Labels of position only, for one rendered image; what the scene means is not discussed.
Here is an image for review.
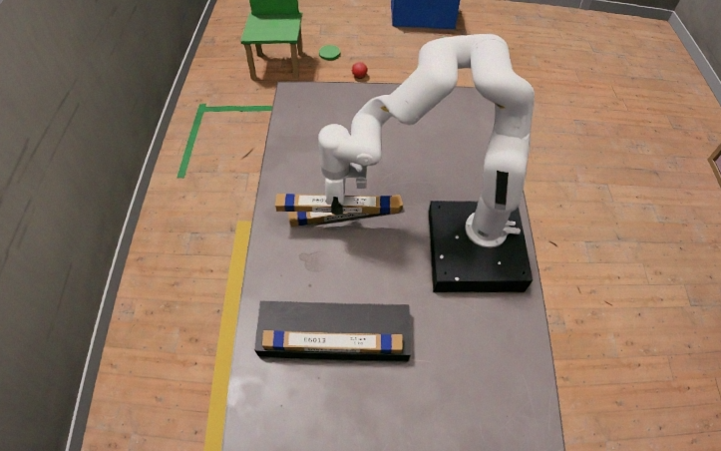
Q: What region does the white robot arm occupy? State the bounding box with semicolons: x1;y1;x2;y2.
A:
318;34;535;247

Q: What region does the tan box with blue bands and white label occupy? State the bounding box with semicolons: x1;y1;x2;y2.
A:
275;194;400;214

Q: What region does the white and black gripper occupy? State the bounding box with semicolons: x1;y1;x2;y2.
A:
322;174;346;215

